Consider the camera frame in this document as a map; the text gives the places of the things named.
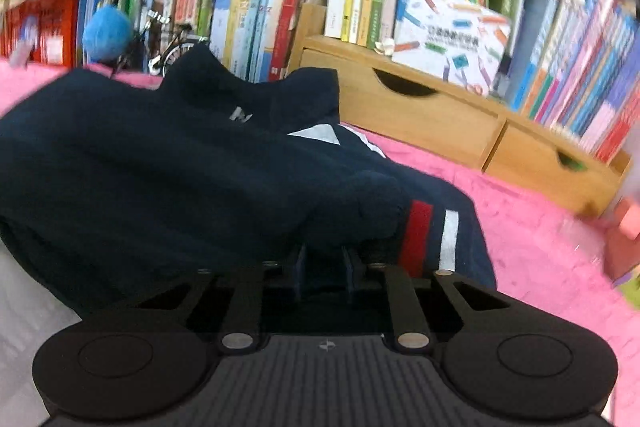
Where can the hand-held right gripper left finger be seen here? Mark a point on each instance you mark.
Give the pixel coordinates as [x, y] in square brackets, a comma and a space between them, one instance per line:
[300, 272]

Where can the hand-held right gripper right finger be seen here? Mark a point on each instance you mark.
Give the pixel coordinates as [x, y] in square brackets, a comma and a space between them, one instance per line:
[350, 274]

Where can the navy white striped jacket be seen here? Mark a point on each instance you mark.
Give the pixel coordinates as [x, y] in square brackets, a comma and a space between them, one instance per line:
[150, 157]

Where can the pink blanket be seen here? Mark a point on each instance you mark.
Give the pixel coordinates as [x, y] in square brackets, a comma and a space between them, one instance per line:
[525, 247]

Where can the wooden drawer organizer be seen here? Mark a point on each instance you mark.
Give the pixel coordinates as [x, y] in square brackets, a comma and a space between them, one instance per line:
[440, 117]

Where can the miniature bicycle model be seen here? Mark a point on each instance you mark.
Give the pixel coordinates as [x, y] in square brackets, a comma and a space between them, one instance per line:
[170, 52]

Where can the white pencil print box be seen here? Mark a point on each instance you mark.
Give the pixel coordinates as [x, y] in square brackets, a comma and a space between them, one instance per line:
[450, 37]

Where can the pink triangular dollhouse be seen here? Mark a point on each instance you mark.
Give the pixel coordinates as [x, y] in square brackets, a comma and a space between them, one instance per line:
[627, 217]

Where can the blue pompom ball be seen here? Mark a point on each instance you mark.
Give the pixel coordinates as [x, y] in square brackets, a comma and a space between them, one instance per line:
[107, 34]

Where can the red plastic crate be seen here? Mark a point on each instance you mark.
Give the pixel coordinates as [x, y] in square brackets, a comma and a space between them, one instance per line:
[50, 32]

